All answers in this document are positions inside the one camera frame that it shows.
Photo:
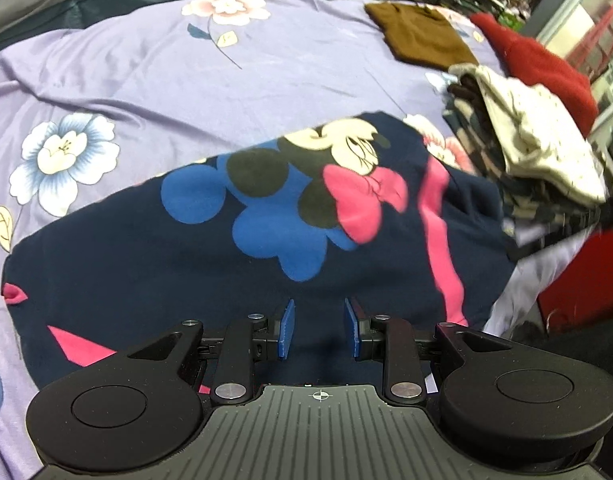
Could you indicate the red box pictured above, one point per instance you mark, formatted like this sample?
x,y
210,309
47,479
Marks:
x,y
586,280

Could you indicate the dark beige checkered garment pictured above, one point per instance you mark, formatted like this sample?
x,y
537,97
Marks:
x,y
481,145

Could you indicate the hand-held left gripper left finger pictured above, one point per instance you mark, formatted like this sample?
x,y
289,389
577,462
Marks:
x,y
286,330

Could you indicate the white dotted garment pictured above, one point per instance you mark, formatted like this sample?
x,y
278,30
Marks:
x,y
541,140

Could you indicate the brown garment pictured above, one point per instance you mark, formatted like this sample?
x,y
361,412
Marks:
x,y
421,35

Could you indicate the navy cartoon mouse print garment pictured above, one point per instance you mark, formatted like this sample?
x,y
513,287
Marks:
x,y
186,270

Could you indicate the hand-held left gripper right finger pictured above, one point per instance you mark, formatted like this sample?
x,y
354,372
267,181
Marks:
x,y
350,327

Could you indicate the red garment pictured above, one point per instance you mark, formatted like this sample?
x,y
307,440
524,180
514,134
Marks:
x,y
541,70

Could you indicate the purple floral bedsheet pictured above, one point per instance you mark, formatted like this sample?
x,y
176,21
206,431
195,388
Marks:
x,y
136,85

